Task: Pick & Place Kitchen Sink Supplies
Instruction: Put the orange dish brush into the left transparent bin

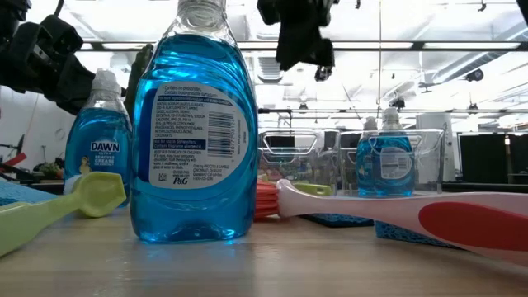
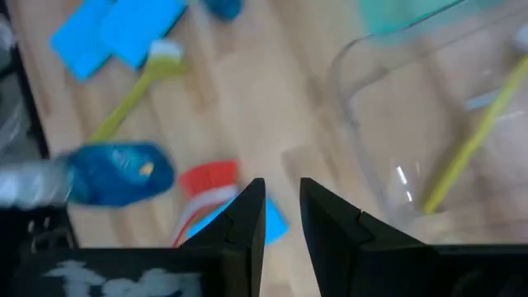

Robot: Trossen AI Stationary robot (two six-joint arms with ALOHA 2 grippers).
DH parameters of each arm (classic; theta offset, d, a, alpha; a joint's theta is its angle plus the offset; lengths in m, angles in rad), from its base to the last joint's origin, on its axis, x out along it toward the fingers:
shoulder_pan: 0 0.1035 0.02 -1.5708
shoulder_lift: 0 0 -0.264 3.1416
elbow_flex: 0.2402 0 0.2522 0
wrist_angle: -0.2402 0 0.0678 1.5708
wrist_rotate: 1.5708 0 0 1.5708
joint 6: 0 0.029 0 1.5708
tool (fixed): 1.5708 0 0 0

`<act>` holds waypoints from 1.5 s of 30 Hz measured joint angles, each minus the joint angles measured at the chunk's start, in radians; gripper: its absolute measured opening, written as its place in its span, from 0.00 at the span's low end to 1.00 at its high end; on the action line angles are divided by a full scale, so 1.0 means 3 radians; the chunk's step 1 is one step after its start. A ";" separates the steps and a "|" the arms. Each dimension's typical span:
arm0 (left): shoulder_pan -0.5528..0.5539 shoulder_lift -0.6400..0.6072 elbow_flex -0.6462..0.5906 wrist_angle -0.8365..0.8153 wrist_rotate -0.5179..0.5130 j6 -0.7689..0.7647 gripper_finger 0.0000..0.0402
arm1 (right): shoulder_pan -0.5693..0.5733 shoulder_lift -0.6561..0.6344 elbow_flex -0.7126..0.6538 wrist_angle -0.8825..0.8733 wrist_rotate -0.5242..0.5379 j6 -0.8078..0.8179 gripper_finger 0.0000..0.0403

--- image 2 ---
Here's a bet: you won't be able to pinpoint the green dish brush white bristles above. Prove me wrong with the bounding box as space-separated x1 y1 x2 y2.
422 32 528 215
87 39 186 144

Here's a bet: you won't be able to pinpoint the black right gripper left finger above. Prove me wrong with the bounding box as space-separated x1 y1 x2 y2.
180 177 267 297

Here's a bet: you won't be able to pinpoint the blue cellulose sponge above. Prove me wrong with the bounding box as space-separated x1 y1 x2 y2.
49 0 119 83
185 196 290 248

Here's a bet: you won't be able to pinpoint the blue Dawn dish soap bottle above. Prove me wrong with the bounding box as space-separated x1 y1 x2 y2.
200 0 245 21
0 142 177 209

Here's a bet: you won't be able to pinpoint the blue cloth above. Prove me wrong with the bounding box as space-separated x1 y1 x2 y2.
100 0 187 70

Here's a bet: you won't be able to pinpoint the clear plastic bin with handle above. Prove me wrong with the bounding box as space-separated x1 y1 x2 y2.
328 0 528 248

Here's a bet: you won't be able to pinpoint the red and white brush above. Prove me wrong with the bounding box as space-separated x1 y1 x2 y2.
171 159 240 248

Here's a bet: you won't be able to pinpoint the black table edge frame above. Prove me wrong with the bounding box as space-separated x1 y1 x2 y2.
0 12 51 160

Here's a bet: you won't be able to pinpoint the teal translucent plastic bin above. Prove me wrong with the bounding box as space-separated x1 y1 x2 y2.
357 0 502 36

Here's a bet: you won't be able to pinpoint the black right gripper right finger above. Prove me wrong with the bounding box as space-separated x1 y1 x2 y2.
299 177 439 297

